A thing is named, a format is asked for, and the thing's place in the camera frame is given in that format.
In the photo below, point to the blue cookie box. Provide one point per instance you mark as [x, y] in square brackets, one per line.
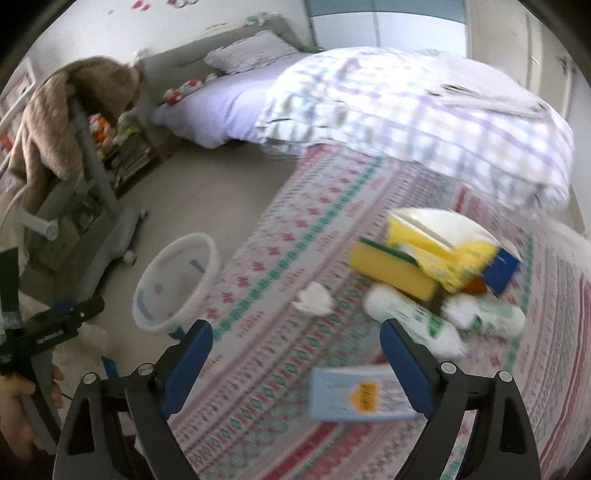
[500, 271]

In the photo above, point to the striped pillow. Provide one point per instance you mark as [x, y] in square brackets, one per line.
[250, 53]

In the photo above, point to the shelf with toys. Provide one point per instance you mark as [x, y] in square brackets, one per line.
[125, 149]

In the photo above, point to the folded striped cloth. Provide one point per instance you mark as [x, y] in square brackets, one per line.
[461, 97]

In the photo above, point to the brown knitted blanket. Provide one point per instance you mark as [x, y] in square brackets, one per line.
[45, 145]

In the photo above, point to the white green wipes pack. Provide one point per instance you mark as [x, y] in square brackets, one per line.
[382, 302]

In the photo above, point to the yellow tissue pack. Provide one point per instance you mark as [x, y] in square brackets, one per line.
[448, 247]

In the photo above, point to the plaid folded duvet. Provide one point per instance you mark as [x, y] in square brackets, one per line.
[376, 101]

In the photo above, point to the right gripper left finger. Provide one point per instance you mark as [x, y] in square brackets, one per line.
[118, 428]

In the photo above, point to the grey rolling stand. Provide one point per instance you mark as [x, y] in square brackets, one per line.
[79, 230]

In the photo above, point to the red white plush toy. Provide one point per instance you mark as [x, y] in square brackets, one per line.
[174, 95]

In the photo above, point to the patterned striped bed sheet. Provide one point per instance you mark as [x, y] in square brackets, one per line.
[247, 415]

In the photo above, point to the floral white fabric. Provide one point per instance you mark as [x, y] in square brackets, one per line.
[82, 354]

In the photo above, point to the person's left hand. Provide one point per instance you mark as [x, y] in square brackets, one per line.
[15, 426]

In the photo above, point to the yellow green sponge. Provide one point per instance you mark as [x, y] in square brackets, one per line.
[393, 268]

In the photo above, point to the wardrobe with teal stripe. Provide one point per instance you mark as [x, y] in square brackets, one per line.
[407, 25]

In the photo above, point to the small white tissue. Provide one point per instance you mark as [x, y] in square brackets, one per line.
[315, 300]

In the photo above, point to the white room door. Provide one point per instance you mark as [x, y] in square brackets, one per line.
[551, 69]

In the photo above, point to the light blue box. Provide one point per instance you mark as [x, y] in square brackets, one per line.
[358, 394]

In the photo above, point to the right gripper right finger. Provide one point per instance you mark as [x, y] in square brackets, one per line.
[502, 443]

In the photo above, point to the white plastic trash bin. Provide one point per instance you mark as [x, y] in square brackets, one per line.
[175, 284]

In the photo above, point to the lavender bed mattress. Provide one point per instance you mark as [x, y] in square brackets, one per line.
[225, 109]

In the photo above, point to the small plush on headboard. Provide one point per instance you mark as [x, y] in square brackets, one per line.
[258, 19]

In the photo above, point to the orange wrapper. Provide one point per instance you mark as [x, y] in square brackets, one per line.
[476, 287]

